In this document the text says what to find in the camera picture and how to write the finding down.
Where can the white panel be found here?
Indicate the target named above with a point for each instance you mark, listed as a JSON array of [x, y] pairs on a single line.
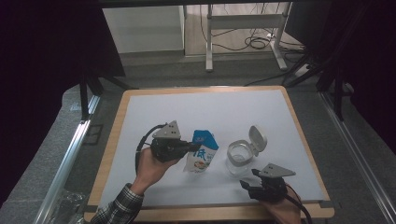
[[143, 28]]

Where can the black stand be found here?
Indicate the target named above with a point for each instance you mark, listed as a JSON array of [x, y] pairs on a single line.
[[337, 93], [84, 96]]

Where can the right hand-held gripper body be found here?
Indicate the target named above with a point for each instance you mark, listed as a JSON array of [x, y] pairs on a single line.
[[271, 186]]

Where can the white table mat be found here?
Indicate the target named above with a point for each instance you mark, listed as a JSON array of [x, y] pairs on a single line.
[[211, 112]]

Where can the person's right hand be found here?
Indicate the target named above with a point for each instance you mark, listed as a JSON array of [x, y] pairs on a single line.
[[285, 211]]

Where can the wooden table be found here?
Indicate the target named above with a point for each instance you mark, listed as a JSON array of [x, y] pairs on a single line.
[[112, 146]]

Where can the blue and white milk pouch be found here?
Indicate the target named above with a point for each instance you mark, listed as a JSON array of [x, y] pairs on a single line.
[[202, 152]]

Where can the person's left hand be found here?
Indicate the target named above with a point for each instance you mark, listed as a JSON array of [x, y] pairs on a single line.
[[152, 172]]

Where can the clear plastic bag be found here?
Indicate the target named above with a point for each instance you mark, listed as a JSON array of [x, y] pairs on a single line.
[[67, 205]]

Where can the white desk frame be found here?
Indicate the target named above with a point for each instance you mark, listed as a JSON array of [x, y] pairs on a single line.
[[243, 21]]

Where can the aluminium rail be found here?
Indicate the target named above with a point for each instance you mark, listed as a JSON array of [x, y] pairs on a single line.
[[65, 168], [358, 155]]

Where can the black corner clip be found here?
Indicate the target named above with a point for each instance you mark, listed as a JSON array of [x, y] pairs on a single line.
[[327, 204], [91, 209]]

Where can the clear cup with white lid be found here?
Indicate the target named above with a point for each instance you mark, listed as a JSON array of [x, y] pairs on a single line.
[[241, 154]]

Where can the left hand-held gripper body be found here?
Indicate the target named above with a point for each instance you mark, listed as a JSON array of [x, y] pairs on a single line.
[[169, 146]]

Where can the dark curtain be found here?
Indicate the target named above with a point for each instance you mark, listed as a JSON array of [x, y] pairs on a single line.
[[46, 62], [367, 46]]

